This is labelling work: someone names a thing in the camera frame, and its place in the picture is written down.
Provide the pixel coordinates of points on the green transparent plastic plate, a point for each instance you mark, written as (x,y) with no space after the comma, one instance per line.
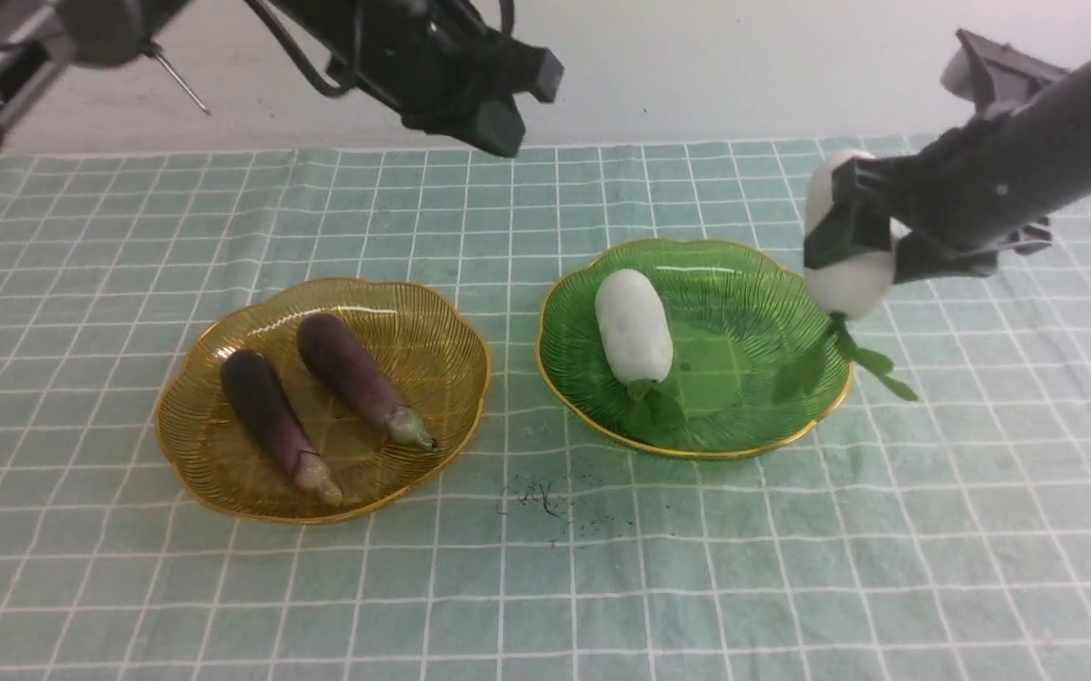
(752,369)

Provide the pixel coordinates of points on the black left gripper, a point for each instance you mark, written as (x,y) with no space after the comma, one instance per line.
(425,60)

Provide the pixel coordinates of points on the yellow transparent plastic plate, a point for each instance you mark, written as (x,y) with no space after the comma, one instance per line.
(436,359)

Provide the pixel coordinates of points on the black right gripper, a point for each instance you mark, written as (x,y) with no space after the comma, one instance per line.
(971,195)

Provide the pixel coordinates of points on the green checkered tablecloth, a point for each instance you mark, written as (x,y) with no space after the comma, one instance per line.
(944,540)

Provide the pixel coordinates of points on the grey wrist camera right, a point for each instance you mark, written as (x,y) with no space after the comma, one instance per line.
(995,76)

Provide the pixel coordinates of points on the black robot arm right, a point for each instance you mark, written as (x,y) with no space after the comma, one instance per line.
(986,187)

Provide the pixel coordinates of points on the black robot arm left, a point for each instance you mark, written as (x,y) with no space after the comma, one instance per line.
(39,40)

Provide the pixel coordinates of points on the white radish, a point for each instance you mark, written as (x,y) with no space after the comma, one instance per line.
(846,292)
(637,345)

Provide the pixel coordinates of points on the purple eggplant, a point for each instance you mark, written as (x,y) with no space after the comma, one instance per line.
(254,391)
(334,355)

